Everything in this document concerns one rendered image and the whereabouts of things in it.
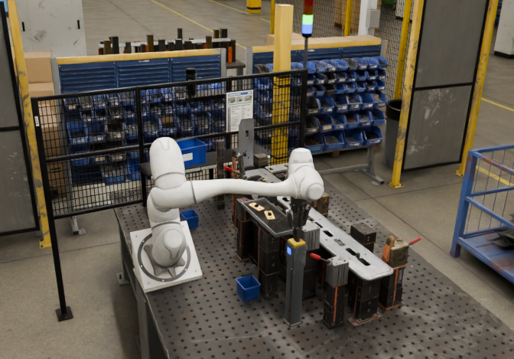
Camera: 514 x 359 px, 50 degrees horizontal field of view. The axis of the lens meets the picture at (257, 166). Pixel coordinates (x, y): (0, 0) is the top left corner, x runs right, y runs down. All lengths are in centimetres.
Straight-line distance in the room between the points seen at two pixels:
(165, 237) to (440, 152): 410
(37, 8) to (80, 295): 581
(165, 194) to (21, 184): 261
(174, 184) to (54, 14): 716
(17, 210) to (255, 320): 266
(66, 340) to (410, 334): 221
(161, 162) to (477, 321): 174
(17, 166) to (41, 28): 483
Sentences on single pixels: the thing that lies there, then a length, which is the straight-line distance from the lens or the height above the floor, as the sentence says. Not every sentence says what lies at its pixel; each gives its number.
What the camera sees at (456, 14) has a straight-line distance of 593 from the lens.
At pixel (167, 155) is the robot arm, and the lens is 239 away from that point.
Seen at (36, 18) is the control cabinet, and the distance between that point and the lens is 932.
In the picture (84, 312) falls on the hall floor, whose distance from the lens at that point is 418.
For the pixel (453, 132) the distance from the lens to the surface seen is 637.
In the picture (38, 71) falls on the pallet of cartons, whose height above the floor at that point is 88.
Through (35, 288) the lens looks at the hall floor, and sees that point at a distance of 452.
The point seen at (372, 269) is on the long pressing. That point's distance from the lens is 273.
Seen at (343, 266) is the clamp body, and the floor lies 104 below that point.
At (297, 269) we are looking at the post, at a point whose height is 102.
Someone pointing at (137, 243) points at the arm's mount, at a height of 89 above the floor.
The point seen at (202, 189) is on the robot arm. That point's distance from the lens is 234.
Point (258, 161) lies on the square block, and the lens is 376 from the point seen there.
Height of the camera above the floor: 245
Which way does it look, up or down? 23 degrees down
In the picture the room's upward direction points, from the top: 1 degrees clockwise
